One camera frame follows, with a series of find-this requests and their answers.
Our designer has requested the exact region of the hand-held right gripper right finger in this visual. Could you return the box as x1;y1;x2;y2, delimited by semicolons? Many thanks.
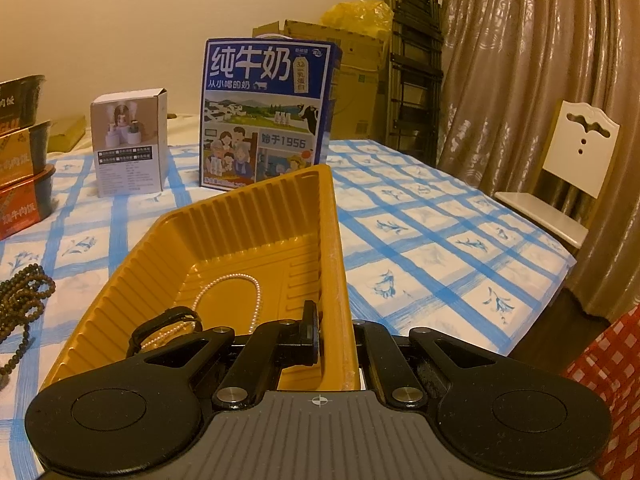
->
352;319;502;407

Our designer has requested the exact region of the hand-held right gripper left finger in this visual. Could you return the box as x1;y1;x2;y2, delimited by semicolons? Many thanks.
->
123;300;321;409

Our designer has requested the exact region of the white pearl necklace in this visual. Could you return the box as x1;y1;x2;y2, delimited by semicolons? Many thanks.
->
142;273;264;354

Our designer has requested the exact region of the yellow plastic tray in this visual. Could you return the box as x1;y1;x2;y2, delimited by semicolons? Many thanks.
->
37;164;361;394

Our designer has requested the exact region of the brown wooden bead necklace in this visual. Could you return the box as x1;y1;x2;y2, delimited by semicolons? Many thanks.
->
0;266;56;392

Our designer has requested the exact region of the black wristwatch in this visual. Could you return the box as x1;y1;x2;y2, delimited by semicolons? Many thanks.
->
127;307;204;359

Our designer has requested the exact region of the blue milk carton box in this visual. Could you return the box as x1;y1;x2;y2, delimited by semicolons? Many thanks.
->
198;37;346;194

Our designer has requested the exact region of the red white checked bag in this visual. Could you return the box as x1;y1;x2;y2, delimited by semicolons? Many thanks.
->
561;304;640;480

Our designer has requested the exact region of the brown cardboard box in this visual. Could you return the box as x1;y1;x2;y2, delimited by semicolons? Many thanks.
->
252;20;392;142

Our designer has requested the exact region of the small white product box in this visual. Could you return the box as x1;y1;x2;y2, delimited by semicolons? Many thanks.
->
90;88;169;199

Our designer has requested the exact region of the folded metal step ladder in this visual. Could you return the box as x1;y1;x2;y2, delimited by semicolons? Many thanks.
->
384;0;444;162

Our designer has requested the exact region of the white wooden chair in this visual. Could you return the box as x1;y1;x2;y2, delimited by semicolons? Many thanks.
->
492;100;622;251

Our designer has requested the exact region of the black red instant rice bowl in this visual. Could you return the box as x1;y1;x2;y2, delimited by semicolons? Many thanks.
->
0;164;59;241

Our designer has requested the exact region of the flat gold box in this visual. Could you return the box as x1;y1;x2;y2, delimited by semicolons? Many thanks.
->
47;115;87;154

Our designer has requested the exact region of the yellow plastic bag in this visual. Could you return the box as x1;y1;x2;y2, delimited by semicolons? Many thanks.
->
320;1;394;42

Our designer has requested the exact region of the beige patterned curtain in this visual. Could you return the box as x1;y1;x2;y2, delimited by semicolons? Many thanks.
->
434;0;640;322

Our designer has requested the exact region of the black orange instant rice bowl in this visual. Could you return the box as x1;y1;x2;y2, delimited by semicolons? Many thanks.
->
0;120;54;187

